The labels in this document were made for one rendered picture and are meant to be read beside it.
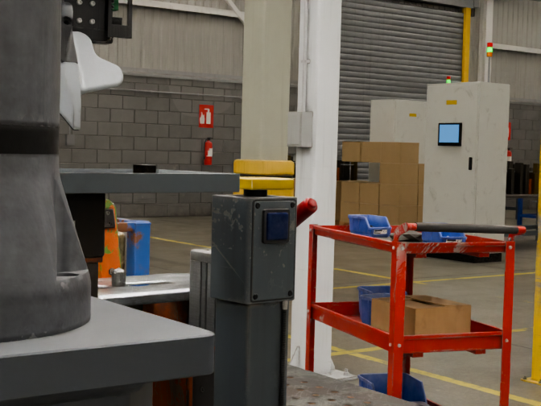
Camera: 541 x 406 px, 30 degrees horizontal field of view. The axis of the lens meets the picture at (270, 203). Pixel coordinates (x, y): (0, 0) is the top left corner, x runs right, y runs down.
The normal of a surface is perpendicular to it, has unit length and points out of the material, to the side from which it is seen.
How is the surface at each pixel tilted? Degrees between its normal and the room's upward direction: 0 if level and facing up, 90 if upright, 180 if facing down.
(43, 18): 90
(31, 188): 72
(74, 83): 77
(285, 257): 90
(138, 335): 0
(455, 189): 90
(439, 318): 90
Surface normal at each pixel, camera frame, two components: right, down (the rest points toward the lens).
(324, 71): 0.59, 0.06
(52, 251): 0.88, -0.26
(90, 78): 0.43, -0.49
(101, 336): 0.03, -1.00
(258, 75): -0.81, 0.01
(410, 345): 0.35, 0.06
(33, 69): 0.90, 0.05
